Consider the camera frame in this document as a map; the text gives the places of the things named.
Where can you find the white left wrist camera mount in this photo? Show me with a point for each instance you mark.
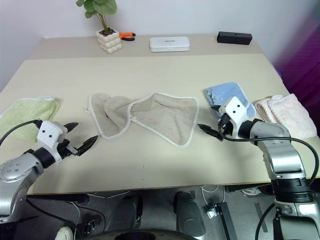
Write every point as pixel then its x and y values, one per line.
pixel 48 132

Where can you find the white shoe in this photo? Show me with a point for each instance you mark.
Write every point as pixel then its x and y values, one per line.
pixel 251 191
pixel 63 233

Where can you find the light pink folded towel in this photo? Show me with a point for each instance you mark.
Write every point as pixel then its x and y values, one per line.
pixel 287 110

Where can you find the white flat tin case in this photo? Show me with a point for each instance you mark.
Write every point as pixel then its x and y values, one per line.
pixel 170 44

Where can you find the light green towel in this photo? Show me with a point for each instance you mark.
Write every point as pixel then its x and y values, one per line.
pixel 27 110

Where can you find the dark rounded shape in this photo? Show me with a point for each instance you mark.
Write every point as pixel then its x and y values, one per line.
pixel 188 215

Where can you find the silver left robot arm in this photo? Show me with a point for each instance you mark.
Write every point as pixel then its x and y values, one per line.
pixel 15 170

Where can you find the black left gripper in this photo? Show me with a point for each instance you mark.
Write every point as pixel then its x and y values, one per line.
pixel 65 150

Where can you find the green plant in white pot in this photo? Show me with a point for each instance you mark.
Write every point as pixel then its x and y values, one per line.
pixel 108 42

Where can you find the black metal table leg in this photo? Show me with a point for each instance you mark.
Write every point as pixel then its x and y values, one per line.
pixel 225 220

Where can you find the beige towel with white trim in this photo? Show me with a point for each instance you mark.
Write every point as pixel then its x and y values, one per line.
pixel 162 117

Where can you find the light blue folded towel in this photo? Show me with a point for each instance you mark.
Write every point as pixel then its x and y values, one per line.
pixel 225 92

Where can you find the black rectangular box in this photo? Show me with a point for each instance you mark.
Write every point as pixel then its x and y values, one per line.
pixel 233 38

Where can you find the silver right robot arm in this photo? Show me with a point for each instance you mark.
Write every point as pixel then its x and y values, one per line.
pixel 282 155

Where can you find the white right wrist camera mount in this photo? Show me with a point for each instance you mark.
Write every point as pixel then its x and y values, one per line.
pixel 236 107

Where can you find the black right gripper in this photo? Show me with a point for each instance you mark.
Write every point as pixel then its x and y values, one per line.
pixel 225 125

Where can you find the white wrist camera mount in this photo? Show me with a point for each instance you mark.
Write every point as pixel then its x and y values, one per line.
pixel 48 132
pixel 236 107

